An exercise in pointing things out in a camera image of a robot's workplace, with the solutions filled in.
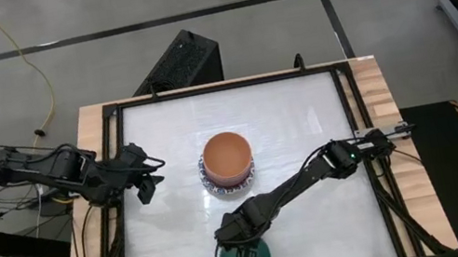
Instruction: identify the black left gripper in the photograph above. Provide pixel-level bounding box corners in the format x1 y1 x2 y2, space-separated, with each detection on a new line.
111 137 170 209

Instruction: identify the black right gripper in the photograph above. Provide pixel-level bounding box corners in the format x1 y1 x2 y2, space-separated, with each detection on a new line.
210 196 277 257

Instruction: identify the blue patterned paper plate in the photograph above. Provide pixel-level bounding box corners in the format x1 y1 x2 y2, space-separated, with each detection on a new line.
195 145 262 200

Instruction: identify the orange bowl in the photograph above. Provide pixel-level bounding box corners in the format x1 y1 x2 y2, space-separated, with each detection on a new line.
198 127 259 193

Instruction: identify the black computer tower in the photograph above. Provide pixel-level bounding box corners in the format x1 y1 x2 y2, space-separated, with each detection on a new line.
123 23 225 98

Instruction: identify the black hook clamp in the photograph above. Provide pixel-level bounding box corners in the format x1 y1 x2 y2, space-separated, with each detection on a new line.
290 52 308 74

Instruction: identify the black aluminium table frame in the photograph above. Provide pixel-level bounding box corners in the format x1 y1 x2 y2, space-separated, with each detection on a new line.
34 44 458 257

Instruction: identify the yellow cable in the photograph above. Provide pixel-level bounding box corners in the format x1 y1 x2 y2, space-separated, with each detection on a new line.
0 0 65 158

